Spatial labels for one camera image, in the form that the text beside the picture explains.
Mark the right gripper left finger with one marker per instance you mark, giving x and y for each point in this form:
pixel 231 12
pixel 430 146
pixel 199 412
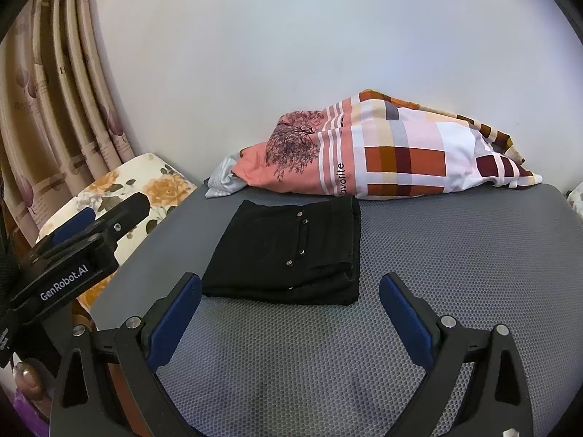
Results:
pixel 86 401

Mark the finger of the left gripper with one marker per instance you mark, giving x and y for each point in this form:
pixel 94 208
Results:
pixel 122 218
pixel 76 224

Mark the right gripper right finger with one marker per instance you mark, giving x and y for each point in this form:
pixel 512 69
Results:
pixel 496 401

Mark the black pants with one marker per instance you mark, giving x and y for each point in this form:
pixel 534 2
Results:
pixel 289 254

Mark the purple patterned clothing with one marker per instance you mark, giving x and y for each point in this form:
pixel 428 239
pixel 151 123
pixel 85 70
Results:
pixel 35 413

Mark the person's left hand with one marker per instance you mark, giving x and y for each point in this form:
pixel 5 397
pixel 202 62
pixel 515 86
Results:
pixel 31 385

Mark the beige curtain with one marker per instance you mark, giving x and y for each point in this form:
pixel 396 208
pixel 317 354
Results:
pixel 61 134

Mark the white striped cloth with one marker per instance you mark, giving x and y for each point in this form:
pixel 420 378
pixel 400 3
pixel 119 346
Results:
pixel 222 181

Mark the grey mesh mattress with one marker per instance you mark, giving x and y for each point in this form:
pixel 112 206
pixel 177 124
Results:
pixel 486 256

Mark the pink checkered blanket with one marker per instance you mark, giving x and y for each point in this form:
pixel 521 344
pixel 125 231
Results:
pixel 374 146

